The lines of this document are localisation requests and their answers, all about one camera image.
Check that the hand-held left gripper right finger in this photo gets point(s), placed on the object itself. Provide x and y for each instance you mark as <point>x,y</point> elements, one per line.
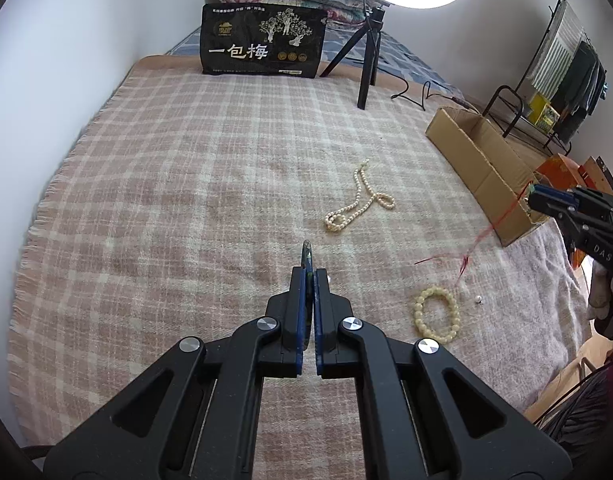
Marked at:
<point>320,320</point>

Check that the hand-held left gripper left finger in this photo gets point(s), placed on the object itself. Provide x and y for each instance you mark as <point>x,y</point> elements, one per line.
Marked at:
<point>300,310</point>

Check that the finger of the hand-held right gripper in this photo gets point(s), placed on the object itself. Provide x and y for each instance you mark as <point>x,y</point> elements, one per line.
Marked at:
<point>553,192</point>
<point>548,206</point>

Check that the dark grey bangle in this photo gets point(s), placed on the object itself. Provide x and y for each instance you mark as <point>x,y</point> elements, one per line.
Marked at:
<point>306,255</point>

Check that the cardboard box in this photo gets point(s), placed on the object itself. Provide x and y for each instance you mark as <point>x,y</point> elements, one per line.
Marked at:
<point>466,135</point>

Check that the person's right hand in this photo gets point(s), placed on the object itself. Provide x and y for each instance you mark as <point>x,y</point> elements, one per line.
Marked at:
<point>602,295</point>

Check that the brown flat box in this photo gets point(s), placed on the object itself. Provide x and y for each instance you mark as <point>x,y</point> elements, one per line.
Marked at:
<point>598,175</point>

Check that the dark hanging clothes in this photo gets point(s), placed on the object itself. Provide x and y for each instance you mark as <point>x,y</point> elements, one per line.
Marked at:
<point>583,90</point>

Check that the striped towel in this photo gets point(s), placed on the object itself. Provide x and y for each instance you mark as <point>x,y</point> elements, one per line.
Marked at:
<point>556,50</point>

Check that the black metal clothes rack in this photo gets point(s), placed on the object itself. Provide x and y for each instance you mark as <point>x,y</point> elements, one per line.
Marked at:
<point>546,30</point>

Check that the pink plaid blanket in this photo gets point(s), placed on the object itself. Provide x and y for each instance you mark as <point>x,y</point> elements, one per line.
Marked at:
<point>186,185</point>

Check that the dark cloth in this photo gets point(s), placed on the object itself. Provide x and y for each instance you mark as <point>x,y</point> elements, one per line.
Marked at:
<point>581,410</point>

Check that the blue patterned bed sheet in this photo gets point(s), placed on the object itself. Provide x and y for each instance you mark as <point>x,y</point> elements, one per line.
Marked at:
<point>401,60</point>

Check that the black tripod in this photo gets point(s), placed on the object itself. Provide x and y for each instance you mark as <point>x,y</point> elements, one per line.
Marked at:
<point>372,40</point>

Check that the black printed bag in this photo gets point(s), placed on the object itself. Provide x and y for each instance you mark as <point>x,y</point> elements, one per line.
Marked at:
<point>264,40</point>

